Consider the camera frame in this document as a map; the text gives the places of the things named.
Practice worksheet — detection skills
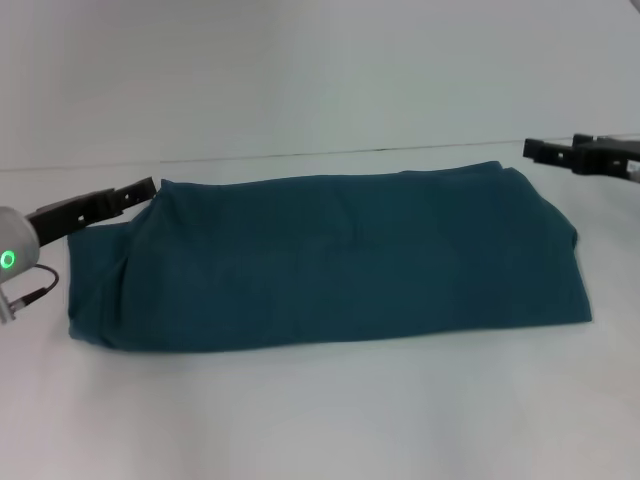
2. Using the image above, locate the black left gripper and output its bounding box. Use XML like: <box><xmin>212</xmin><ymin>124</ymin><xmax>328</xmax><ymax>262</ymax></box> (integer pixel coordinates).
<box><xmin>24</xmin><ymin>176</ymin><xmax>158</xmax><ymax>250</ymax></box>

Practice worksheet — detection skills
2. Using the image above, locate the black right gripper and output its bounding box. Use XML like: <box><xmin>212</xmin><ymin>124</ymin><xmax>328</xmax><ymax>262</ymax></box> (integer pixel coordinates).
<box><xmin>522</xmin><ymin>132</ymin><xmax>640</xmax><ymax>185</ymax></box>

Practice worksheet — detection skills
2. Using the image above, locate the teal t-shirt with FREE print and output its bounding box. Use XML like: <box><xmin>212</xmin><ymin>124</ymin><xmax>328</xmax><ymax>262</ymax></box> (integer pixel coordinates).
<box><xmin>66</xmin><ymin>159</ymin><xmax>594</xmax><ymax>355</ymax></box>

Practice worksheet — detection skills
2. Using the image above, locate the left arm cable with plug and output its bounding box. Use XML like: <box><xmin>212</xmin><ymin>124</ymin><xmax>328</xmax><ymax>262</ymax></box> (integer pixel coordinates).
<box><xmin>7</xmin><ymin>264</ymin><xmax>61</xmax><ymax>307</ymax></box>

